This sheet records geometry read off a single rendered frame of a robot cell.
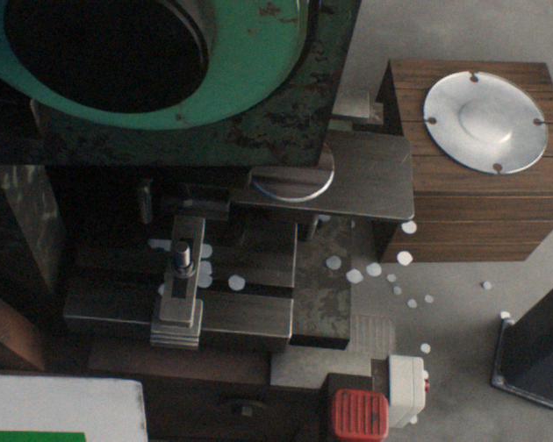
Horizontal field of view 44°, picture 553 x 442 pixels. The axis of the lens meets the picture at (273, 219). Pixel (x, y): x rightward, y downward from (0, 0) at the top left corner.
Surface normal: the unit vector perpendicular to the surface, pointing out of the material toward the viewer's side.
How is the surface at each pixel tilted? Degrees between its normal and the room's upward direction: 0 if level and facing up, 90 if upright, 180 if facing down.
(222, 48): 90
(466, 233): 90
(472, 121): 0
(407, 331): 0
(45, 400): 78
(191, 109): 90
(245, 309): 0
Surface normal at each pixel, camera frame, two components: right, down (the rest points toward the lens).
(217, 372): 0.10, -0.50
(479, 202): 0.06, 0.87
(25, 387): 0.02, 0.75
